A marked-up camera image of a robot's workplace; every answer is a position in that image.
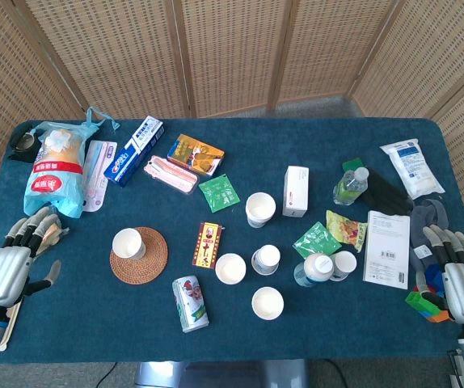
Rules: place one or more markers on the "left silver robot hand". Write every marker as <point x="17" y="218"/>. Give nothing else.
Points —
<point x="7" y="271"/>

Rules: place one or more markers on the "white paper cup green print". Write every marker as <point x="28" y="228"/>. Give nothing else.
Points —
<point x="127" y="242"/>
<point x="267" y="303"/>

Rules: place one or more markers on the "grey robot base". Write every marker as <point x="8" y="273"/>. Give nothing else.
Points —
<point x="216" y="374"/>

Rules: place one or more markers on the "paper cup dark blue flower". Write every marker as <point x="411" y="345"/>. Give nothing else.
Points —
<point x="346" y="262"/>
<point x="230" y="268"/>

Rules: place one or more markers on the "upturned paper cup blue flower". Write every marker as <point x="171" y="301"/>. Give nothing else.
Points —
<point x="265" y="260"/>

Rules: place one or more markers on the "colourful toy building blocks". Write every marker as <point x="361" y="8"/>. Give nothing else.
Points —
<point x="426" y="305"/>

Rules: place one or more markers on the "wrapped sandwich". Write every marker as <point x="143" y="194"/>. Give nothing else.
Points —
<point x="52" y="238"/>

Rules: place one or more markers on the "grey socks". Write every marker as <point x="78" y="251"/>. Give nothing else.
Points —
<point x="422" y="226"/>

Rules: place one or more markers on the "flat white barcode box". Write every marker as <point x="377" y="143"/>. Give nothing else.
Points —
<point x="387" y="248"/>

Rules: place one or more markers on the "light blue bread bag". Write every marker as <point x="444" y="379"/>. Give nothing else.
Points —
<point x="56" y="174"/>

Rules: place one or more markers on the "black cloth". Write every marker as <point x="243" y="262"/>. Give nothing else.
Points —
<point x="389" y="194"/>

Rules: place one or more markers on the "pink toothbrush package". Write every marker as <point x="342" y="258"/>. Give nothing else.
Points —
<point x="96" y="178"/>

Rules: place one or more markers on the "black round pouch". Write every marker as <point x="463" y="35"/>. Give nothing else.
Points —
<point x="22" y="141"/>

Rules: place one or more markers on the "white cotton pad pack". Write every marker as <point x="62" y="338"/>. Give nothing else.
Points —
<point x="412" y="167"/>

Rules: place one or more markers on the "yellow snack packet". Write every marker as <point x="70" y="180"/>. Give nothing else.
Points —
<point x="347" y="229"/>

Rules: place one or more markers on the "round woven rattan coaster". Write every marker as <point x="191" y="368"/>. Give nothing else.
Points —
<point x="147" y="262"/>

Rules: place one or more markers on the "milk drink bottle blue label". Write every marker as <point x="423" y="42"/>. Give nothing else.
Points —
<point x="316" y="268"/>

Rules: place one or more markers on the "green label water bottle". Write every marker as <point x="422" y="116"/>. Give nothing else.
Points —
<point x="350" y="186"/>

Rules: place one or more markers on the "green tea sachet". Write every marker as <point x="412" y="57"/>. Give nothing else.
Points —
<point x="219" y="193"/>
<point x="316" y="240"/>

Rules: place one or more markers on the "dark green card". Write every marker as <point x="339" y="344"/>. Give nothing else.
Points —
<point x="351" y="163"/>

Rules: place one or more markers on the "blue white toothpaste box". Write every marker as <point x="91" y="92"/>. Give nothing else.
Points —
<point x="135" y="151"/>

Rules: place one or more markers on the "white green drink can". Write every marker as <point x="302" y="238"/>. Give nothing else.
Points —
<point x="190" y="305"/>

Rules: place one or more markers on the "pink cutlery case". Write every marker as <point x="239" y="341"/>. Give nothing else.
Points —
<point x="171" y="175"/>

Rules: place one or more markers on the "small white carton box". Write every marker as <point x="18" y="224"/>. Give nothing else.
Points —
<point x="296" y="191"/>

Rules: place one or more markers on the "red yellow spice box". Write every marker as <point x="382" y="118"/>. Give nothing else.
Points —
<point x="207" y="244"/>

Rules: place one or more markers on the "yellow orange carton box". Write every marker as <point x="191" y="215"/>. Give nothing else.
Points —
<point x="195" y="155"/>

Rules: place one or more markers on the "stacked paper cups blue flower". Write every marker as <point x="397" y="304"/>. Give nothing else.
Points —
<point x="260" y="209"/>

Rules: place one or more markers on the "teal table cloth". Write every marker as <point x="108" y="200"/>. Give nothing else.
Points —
<point x="232" y="339"/>

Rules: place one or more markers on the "bamboo folding screen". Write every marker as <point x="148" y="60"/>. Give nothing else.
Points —
<point x="232" y="52"/>

